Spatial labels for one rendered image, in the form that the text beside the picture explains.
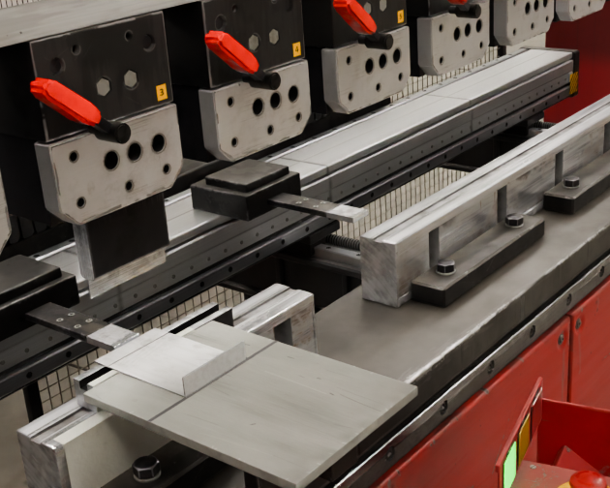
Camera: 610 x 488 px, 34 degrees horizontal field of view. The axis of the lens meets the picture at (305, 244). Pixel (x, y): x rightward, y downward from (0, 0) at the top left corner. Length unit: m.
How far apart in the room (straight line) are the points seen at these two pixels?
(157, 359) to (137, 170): 0.20
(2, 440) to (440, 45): 1.94
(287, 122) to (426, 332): 0.37
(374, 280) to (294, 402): 0.48
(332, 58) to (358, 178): 0.56
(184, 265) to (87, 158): 0.52
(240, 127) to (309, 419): 0.31
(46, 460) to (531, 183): 0.96
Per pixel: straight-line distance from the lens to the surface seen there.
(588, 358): 1.71
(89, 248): 0.96
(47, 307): 1.17
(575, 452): 1.33
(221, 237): 1.44
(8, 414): 3.03
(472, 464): 1.42
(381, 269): 1.36
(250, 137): 1.05
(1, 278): 1.20
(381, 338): 1.30
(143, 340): 1.07
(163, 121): 0.95
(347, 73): 1.17
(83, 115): 0.84
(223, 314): 1.11
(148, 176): 0.95
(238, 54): 0.97
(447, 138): 1.91
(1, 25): 0.84
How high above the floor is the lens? 1.48
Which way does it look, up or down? 22 degrees down
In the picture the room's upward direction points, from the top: 4 degrees counter-clockwise
